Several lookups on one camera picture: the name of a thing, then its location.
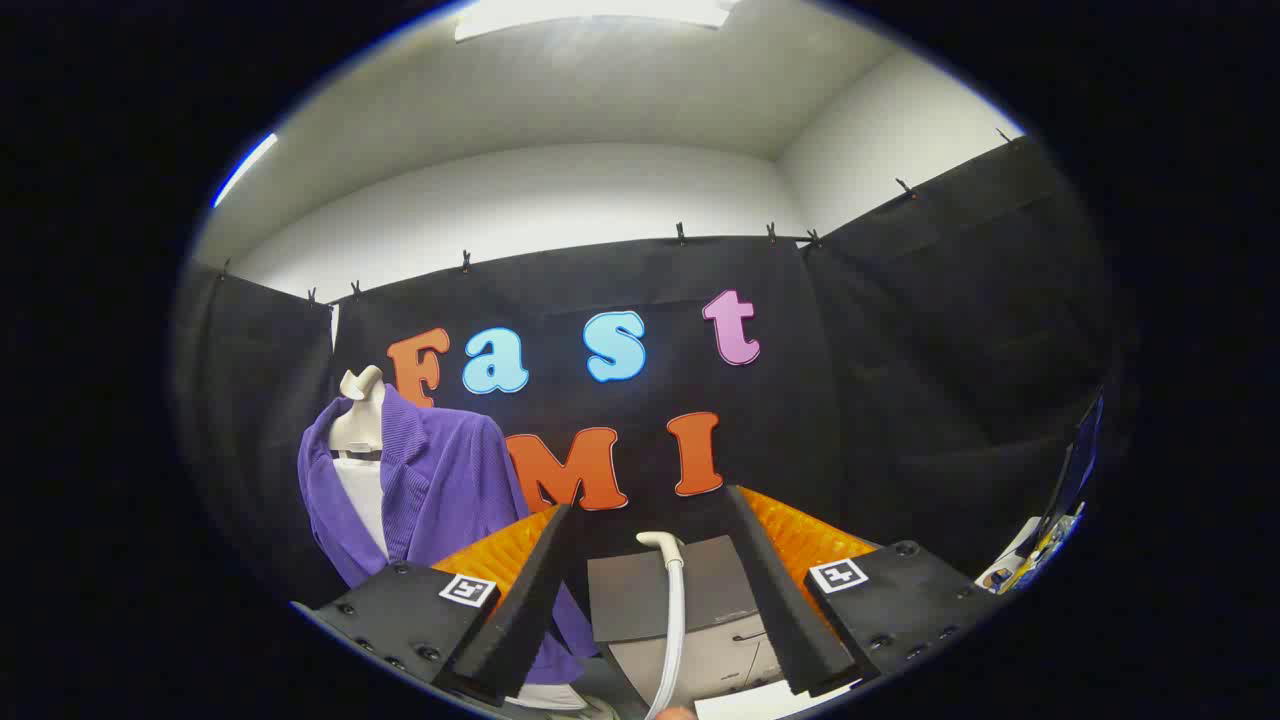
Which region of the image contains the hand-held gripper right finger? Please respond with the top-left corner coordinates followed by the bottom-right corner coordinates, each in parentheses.
top-left (725, 485), bottom-right (1006, 698)

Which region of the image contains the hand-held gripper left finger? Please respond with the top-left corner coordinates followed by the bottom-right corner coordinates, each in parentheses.
top-left (290, 503), bottom-right (578, 706)

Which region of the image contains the purple corduroy jacket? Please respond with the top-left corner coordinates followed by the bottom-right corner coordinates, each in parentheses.
top-left (297, 385), bottom-right (601, 687)

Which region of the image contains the grey cabinet with black top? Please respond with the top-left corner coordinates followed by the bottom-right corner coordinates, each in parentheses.
top-left (587, 535), bottom-right (791, 703)

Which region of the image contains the white side table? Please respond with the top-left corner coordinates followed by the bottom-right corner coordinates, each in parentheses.
top-left (975, 513), bottom-right (1087, 597)

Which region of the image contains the white mannequin torso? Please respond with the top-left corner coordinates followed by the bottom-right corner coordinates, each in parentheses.
top-left (328, 365), bottom-right (593, 713)

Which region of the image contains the dark computer monitor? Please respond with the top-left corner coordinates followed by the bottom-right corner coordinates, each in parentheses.
top-left (1040, 390), bottom-right (1107, 531)

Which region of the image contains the ceiling light panel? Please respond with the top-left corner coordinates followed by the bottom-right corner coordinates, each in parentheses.
top-left (455, 0), bottom-right (738, 42)
top-left (212, 132), bottom-right (280, 209)

